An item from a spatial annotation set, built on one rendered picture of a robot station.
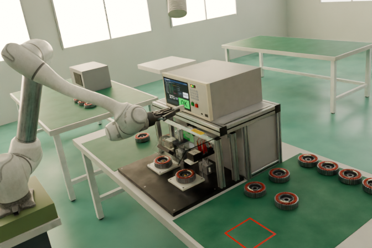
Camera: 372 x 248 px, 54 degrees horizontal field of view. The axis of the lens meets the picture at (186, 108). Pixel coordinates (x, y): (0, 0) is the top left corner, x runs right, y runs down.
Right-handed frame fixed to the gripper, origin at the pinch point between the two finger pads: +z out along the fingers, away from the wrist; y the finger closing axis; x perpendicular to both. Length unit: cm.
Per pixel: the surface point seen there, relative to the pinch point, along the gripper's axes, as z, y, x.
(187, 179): -5.8, 9.0, -37.1
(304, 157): 59, 34, -40
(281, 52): 286, -181, -46
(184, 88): 9.5, -6.7, 7.9
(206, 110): 9.5, 12.3, -0.8
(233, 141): 16.1, 24.2, -17.7
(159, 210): -28, 14, -43
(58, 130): -31, -153, -46
